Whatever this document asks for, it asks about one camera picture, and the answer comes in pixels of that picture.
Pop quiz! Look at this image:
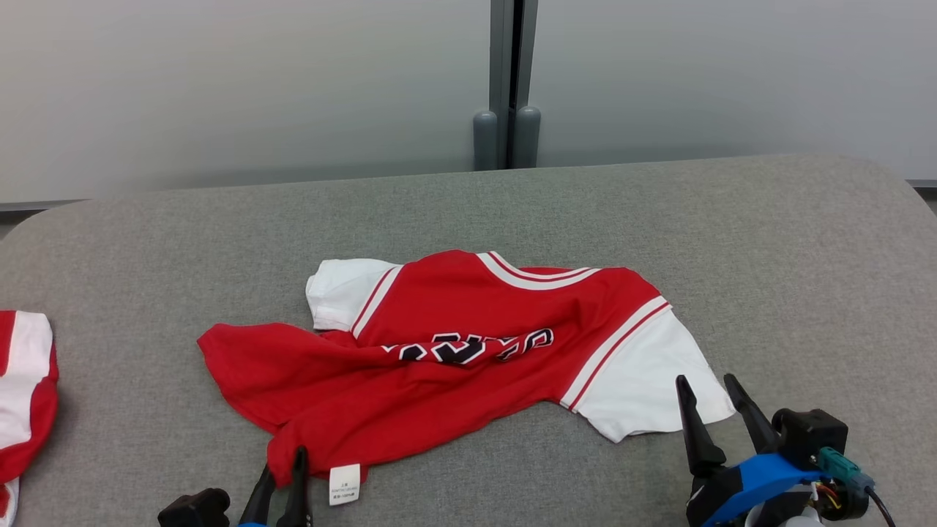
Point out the right black cable teal plug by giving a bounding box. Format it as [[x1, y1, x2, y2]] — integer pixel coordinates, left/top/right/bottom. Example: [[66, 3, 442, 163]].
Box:
[[815, 446, 898, 527]]

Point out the blue right camera bracket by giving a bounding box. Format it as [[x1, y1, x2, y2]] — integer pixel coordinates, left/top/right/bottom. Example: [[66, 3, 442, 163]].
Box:
[[701, 452, 826, 527]]

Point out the grey cylindrical post foot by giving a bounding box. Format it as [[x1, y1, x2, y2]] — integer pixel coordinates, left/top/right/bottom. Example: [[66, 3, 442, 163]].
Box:
[[472, 109, 500, 172], [511, 105, 542, 170]]

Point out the red and white jersey shirt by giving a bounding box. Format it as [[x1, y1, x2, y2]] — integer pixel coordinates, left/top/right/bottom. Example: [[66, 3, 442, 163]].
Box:
[[197, 250, 736, 507], [0, 310, 60, 527]]

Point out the grey metal partition post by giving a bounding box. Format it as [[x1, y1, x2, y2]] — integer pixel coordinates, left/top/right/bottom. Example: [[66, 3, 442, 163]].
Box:
[[488, 0, 540, 170]]

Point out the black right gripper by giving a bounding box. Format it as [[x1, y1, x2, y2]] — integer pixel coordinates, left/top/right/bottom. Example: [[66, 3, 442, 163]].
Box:
[[674, 373, 781, 527]]

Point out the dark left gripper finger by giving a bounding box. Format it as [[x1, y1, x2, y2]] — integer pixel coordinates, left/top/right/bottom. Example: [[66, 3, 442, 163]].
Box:
[[276, 446, 314, 527], [239, 463, 277, 527]]

